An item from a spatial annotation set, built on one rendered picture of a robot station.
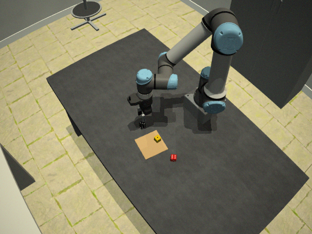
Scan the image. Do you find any tan square mat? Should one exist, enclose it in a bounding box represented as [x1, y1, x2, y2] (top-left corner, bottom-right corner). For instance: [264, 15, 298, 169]
[135, 130, 168, 160]

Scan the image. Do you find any black die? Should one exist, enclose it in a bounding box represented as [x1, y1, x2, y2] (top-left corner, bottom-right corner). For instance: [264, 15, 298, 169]
[139, 121, 146, 129]

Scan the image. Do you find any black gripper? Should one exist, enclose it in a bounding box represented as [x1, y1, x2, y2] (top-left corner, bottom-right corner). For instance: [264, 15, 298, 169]
[127, 91, 153, 122]

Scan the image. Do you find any yellow die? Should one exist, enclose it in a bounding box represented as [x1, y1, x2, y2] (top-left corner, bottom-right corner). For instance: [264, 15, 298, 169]
[154, 135, 161, 143]

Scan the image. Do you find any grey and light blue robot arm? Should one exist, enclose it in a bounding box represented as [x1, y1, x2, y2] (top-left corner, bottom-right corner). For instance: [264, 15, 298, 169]
[136, 8, 243, 114]

